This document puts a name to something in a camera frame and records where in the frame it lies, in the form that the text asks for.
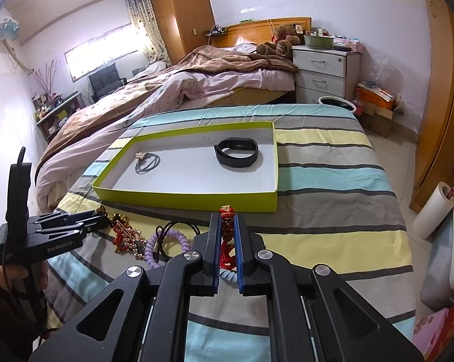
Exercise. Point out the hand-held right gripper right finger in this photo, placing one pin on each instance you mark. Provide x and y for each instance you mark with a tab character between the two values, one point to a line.
242	260

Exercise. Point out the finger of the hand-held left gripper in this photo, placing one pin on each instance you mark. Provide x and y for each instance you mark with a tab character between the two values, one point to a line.
95	227
72	218

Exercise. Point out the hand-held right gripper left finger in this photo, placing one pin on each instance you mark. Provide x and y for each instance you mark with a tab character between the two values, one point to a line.
213	260

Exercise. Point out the gold black flower hair clip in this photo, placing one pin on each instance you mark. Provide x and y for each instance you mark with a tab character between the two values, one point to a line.
117	218

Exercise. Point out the green shallow cardboard box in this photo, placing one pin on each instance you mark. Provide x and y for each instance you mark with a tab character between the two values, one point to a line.
196	175

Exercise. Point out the person's left forearm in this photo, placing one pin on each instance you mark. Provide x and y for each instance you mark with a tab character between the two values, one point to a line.
0	316

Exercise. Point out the person's left hand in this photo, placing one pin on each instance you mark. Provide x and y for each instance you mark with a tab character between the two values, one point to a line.
42	277

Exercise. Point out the cluttered side desk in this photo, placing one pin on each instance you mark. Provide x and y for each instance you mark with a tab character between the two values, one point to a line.
57	120

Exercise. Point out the striped bed sheet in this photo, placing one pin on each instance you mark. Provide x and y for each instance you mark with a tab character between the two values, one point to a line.
325	203

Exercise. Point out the black fitness band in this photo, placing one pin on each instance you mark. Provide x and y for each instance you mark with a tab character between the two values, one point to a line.
221	158

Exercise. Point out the pink flower branches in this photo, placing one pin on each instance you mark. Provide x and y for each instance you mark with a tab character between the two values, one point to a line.
47	79

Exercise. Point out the black chair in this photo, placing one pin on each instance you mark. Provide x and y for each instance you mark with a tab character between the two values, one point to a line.
104	79

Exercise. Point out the pink quilt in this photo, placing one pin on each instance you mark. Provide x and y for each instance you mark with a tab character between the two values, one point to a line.
181	86

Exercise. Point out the window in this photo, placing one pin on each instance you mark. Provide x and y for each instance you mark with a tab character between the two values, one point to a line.
98	52

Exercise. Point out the white trash bin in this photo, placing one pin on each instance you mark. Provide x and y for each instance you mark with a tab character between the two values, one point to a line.
334	101

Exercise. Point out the white paper roll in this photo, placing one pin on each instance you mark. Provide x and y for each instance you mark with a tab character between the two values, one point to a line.
432	215

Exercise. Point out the translucent storage bin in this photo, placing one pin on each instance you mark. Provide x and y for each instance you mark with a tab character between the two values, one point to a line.
438	267

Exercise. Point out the brown fleece blanket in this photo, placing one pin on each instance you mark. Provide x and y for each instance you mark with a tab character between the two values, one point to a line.
230	60

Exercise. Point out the white drawer nightstand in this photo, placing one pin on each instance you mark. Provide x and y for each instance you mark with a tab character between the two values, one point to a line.
321	66

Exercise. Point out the patterned curtain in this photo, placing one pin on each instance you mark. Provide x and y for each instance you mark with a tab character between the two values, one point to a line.
144	19

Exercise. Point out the pink patterned box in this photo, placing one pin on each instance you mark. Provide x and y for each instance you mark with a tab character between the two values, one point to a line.
442	332

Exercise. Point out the brown teddy bear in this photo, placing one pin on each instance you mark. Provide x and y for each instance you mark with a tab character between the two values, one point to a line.
283	47

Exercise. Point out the wooden headboard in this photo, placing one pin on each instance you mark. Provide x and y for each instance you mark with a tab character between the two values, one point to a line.
249	32

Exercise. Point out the wooden wardrobe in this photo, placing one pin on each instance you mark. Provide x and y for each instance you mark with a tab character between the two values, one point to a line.
181	15

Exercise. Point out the green basin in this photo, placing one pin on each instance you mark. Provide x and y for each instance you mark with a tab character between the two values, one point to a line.
317	41

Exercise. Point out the wooden door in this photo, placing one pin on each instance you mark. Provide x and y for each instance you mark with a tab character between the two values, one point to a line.
442	101

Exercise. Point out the covered wall air conditioner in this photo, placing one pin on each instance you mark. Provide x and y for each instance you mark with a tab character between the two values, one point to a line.
4	26

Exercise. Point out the small wall shelf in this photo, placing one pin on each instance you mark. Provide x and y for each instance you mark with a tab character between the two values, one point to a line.
215	31

